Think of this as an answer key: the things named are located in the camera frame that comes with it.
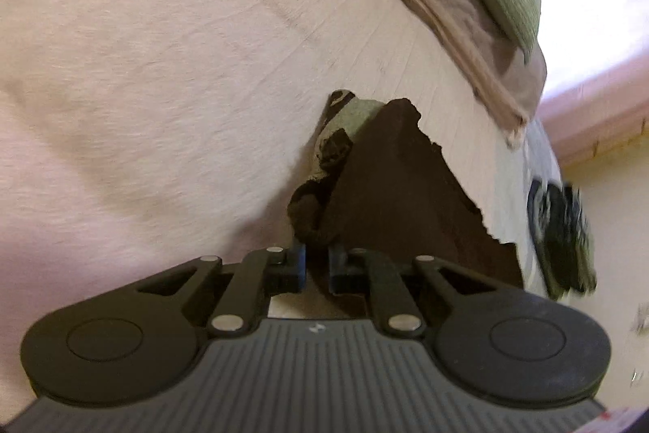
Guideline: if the pale green printed cloth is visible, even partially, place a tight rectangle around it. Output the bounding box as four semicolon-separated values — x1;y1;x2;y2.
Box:
310;89;387;184

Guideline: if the dark brown garment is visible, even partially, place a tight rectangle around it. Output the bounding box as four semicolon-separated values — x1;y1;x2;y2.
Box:
287;97;525;318

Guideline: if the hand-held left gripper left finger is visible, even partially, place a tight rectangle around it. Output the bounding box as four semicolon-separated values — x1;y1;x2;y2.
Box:
137;243;309;338

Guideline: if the green and black object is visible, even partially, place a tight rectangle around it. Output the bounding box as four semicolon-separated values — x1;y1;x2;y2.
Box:
526;181;598;302

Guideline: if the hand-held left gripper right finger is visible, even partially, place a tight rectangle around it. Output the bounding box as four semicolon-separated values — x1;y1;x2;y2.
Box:
327;244;502;338

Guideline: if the bed with pink sheet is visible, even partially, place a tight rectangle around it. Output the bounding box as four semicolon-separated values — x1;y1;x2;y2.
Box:
0;0;565;414

